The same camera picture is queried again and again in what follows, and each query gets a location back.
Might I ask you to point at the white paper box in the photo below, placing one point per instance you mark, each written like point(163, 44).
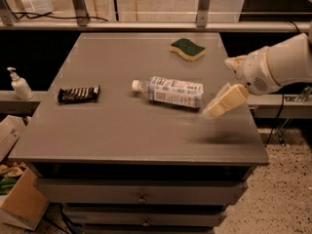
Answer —
point(11, 129)

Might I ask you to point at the top grey drawer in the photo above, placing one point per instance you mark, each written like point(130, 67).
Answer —
point(141, 192)

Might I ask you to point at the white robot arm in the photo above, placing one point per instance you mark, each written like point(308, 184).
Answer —
point(290, 61)

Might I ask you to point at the white pump dispenser bottle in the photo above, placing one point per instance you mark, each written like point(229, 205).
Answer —
point(20, 85)

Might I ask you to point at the green and yellow sponge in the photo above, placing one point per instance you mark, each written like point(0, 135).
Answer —
point(188, 50)

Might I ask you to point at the grey drawer cabinet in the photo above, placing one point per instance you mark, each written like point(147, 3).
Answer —
point(123, 136)

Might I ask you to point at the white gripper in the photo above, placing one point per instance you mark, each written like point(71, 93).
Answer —
point(254, 71)

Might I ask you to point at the clear blue-labelled plastic bottle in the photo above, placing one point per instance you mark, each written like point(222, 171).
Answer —
point(170, 91)

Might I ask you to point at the white device on shelf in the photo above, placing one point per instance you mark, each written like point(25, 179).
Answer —
point(35, 7)

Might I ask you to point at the cardboard box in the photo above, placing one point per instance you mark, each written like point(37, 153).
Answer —
point(24, 205)

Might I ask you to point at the black snack bar wrapper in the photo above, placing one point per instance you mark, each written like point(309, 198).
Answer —
point(78, 95)

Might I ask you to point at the grey drawer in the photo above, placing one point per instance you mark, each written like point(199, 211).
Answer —
point(141, 192)
point(146, 216)

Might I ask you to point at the metal shelf rail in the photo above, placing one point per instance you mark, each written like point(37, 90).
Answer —
point(241, 26)

